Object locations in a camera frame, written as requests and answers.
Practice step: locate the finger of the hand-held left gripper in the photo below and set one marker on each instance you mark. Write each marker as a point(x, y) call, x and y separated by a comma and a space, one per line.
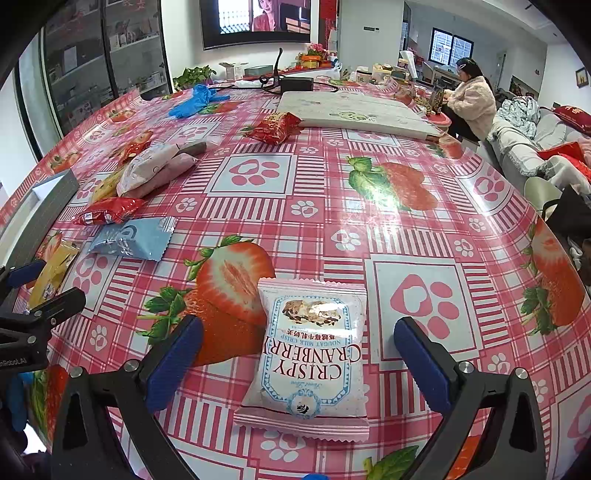
point(60, 302)
point(25, 273)

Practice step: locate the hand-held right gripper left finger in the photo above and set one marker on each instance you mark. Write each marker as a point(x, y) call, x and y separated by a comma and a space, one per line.
point(178, 364)

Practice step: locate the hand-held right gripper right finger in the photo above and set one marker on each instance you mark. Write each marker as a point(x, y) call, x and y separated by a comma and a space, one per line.
point(422, 364)

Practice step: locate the yellow snack packet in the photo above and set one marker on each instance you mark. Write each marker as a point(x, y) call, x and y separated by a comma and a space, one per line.
point(53, 272)
point(107, 187)

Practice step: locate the grey white tray box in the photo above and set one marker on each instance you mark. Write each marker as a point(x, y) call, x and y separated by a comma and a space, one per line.
point(46, 207)

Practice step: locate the light blue snack packet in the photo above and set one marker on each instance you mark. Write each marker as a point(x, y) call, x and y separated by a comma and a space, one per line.
point(134, 237)

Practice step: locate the shiny red snack packet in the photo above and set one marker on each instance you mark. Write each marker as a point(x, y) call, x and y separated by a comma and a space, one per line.
point(108, 211)

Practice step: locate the pink white nougat snack packet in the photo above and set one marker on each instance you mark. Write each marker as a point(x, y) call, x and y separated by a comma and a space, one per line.
point(304, 360)

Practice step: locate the person's left hand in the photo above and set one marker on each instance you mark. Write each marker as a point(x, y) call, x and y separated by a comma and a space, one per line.
point(16, 401)

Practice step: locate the strawberry print tablecloth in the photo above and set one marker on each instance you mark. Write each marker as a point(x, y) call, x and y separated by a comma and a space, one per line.
point(323, 207)

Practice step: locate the grey brown snack packet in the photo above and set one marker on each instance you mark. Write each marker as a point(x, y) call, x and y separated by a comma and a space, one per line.
point(198, 147)

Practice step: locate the pale chair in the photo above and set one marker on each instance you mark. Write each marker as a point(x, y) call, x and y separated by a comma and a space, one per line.
point(538, 191)

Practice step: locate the black bag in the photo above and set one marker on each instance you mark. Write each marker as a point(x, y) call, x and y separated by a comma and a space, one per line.
point(570, 212)

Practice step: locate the glass door cabinet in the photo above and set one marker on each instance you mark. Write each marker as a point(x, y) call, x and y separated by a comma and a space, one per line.
point(92, 55)

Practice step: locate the blue rubber glove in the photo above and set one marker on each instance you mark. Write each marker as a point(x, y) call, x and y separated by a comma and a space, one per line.
point(205, 92)
point(189, 108)

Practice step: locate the grey sofa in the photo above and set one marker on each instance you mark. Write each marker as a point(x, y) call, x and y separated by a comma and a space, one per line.
point(517, 147)

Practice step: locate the red cloth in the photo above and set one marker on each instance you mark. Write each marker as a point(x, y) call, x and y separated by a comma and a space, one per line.
point(565, 154)

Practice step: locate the red gold snack packet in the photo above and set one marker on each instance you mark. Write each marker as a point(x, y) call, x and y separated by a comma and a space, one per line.
point(272, 127)

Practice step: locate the folded white mat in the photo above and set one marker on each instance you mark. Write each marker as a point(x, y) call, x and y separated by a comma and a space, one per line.
point(360, 113)

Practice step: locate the green potted plant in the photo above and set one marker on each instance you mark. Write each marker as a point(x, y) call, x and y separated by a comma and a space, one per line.
point(194, 76)

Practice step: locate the grey patterned blanket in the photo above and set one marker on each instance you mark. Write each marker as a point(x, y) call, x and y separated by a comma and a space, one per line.
point(519, 115)

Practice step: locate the open white cardboard box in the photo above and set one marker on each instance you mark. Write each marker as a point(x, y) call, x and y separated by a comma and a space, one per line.
point(232, 71)

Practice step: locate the pile of assorted goods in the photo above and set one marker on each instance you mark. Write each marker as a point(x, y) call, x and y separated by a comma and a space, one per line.
point(392, 76)

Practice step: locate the red embroidered cushion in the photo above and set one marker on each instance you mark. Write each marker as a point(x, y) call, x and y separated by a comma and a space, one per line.
point(575, 117)

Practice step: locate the teal box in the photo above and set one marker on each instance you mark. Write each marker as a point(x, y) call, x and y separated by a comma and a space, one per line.
point(257, 70)

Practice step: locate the black power adapter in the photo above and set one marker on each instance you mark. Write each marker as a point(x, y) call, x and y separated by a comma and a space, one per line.
point(297, 84)

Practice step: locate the dark framed window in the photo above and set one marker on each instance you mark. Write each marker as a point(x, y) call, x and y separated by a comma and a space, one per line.
point(451, 46)

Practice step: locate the potted red flowers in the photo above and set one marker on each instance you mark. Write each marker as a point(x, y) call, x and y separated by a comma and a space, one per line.
point(316, 50)

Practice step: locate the small picture frame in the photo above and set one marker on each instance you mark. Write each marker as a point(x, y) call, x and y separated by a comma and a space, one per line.
point(581, 77)

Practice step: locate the wall television screen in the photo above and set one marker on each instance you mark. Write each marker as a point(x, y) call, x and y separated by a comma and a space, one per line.
point(268, 23)

